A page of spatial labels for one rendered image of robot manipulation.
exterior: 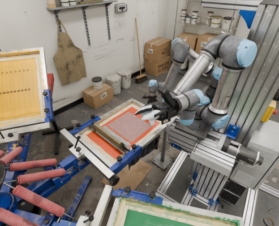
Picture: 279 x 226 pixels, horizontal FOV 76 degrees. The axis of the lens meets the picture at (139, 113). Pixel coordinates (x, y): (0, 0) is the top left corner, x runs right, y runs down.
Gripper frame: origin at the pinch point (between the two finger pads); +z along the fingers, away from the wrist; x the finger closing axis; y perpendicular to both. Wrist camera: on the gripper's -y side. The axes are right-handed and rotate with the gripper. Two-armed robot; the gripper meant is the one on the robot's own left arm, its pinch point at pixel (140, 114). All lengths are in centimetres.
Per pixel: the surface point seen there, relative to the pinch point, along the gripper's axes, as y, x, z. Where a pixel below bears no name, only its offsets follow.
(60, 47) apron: 12, 268, -13
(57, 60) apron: 31, 267, -4
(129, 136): 64, 62, -22
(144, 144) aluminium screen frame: 63, 45, -27
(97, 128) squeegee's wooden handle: 53, 77, 2
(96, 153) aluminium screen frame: 61, 57, 12
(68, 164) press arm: 58, 54, 34
